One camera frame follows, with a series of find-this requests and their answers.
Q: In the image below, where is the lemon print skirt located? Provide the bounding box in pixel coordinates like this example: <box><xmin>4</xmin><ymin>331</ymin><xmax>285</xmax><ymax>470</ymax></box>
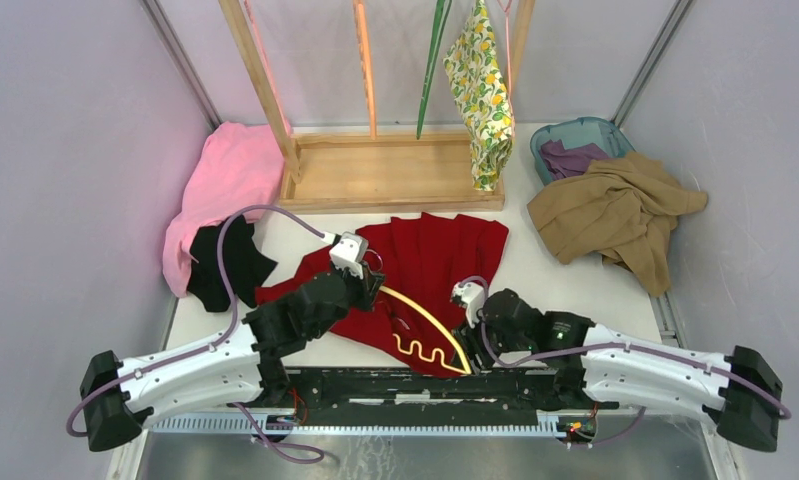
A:
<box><xmin>443</xmin><ymin>1</ymin><xmax>514</xmax><ymax>192</ymax></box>

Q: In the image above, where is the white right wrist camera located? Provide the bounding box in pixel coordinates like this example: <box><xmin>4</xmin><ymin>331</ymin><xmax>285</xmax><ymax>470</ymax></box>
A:
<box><xmin>451</xmin><ymin>280</ymin><xmax>488</xmax><ymax>318</ymax></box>

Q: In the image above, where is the yellow wooden hanger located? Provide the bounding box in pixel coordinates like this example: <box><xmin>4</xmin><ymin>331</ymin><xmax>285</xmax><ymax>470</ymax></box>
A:
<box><xmin>377</xmin><ymin>284</ymin><xmax>474</xmax><ymax>378</ymax></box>

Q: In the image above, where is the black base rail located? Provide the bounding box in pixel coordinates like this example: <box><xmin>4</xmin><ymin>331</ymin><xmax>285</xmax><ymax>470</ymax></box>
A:
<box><xmin>246</xmin><ymin>367</ymin><xmax>620</xmax><ymax>427</ymax></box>

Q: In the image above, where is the green wire hanger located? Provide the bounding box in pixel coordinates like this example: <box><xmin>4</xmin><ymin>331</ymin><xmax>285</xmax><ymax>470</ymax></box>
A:
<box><xmin>415</xmin><ymin>0</ymin><xmax>452</xmax><ymax>140</ymax></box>

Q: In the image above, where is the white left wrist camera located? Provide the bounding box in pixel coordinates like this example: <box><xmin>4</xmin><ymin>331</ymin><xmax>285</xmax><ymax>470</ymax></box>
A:
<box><xmin>322</xmin><ymin>232</ymin><xmax>369</xmax><ymax>279</ymax></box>

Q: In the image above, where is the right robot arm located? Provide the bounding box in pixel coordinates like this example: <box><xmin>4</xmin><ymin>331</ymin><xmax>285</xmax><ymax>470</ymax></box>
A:
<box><xmin>451</xmin><ymin>280</ymin><xmax>791</xmax><ymax>453</ymax></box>

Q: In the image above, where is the black cloth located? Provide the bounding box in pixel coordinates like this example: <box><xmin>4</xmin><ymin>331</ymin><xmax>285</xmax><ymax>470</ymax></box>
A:
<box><xmin>187</xmin><ymin>216</ymin><xmax>277</xmax><ymax>313</ymax></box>

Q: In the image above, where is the teal plastic basket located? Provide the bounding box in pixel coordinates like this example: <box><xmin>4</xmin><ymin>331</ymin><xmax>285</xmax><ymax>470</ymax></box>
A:
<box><xmin>529</xmin><ymin>116</ymin><xmax>635</xmax><ymax>185</ymax></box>

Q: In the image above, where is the tan garment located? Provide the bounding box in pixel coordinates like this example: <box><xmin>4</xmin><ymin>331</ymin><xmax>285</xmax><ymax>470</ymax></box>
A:
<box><xmin>527</xmin><ymin>151</ymin><xmax>709</xmax><ymax>297</ymax></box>

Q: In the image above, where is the purple cloth in basket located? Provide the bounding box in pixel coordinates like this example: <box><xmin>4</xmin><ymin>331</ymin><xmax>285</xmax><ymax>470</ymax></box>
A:
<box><xmin>539</xmin><ymin>140</ymin><xmax>610</xmax><ymax>180</ymax></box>

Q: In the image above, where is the wooden clothes rack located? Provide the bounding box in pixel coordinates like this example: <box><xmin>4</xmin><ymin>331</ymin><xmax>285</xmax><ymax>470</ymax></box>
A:
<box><xmin>219</xmin><ymin>1</ymin><xmax>506</xmax><ymax>214</ymax></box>

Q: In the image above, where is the red garment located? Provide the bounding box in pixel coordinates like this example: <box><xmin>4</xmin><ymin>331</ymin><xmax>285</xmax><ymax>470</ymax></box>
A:
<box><xmin>254</xmin><ymin>211</ymin><xmax>510</xmax><ymax>380</ymax></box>

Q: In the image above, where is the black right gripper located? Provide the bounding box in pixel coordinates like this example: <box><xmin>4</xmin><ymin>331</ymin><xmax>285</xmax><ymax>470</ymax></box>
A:
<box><xmin>448</xmin><ymin>304</ymin><xmax>532</xmax><ymax>377</ymax></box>

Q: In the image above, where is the pink hanger on rack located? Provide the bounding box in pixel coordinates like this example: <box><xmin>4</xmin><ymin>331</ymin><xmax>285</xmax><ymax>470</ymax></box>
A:
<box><xmin>241</xmin><ymin>0</ymin><xmax>292</xmax><ymax>134</ymax></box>

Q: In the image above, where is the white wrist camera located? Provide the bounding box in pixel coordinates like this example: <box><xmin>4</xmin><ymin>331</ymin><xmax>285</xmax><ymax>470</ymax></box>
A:
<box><xmin>322</xmin><ymin>232</ymin><xmax>369</xmax><ymax>279</ymax></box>
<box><xmin>451</xmin><ymin>280</ymin><xmax>488</xmax><ymax>318</ymax></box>

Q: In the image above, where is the pink garment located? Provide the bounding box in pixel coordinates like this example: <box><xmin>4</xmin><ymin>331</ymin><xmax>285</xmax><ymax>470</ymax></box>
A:
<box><xmin>162</xmin><ymin>122</ymin><xmax>285</xmax><ymax>297</ymax></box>

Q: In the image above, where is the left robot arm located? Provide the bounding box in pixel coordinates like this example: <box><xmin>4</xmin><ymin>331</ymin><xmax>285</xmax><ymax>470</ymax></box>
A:
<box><xmin>67</xmin><ymin>268</ymin><xmax>385</xmax><ymax>452</ymax></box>

